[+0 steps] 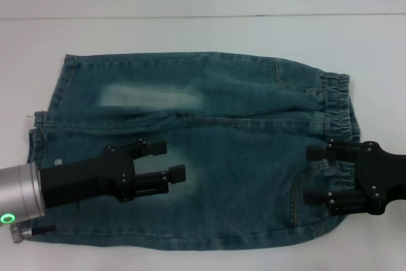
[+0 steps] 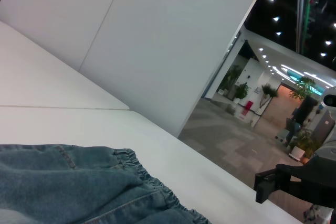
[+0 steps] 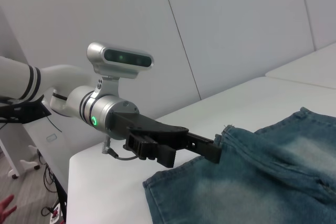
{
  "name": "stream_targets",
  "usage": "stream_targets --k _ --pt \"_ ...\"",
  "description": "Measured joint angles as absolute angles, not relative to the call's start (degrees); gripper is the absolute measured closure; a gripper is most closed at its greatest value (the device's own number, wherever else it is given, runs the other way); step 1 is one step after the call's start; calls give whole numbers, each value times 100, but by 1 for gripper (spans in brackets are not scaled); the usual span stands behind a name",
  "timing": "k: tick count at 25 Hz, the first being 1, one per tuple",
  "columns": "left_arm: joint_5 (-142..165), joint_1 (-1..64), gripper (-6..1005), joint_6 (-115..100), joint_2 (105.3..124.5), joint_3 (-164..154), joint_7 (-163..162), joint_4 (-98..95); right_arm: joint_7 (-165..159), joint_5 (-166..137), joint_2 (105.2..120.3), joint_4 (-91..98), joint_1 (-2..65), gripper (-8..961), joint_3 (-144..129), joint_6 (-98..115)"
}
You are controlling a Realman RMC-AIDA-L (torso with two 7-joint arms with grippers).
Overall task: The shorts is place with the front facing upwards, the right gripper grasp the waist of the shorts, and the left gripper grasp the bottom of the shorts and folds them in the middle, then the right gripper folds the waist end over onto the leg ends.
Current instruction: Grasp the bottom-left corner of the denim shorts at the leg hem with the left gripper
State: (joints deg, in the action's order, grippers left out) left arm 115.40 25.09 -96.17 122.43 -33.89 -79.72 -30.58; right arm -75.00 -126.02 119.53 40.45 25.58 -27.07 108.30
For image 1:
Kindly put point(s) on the blue denim shorts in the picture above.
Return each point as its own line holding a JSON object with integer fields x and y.
{"x": 228, "y": 156}

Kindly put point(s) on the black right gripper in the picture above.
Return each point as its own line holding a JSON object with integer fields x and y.
{"x": 380, "y": 175}

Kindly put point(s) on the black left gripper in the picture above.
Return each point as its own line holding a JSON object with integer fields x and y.
{"x": 89, "y": 177}

